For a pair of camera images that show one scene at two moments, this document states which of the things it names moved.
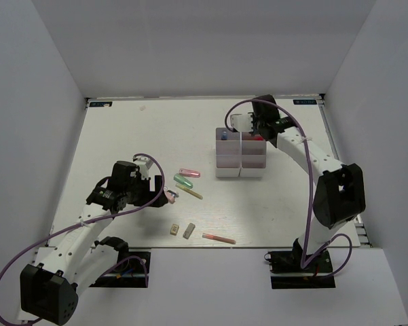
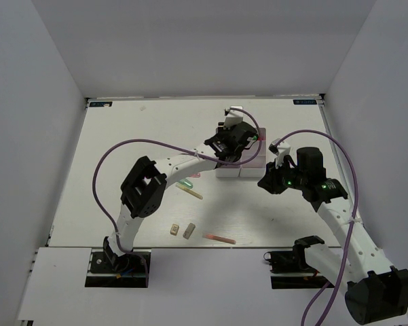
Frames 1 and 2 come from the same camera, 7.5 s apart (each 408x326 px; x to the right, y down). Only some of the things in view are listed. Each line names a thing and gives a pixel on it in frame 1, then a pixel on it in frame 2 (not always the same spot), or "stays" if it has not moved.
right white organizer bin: [254, 157] stays
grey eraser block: [189, 231] stays
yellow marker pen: [190, 191] stays
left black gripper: [150, 195] -> [221, 132]
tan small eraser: [174, 229] stays
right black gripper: [254, 128] -> [271, 182]
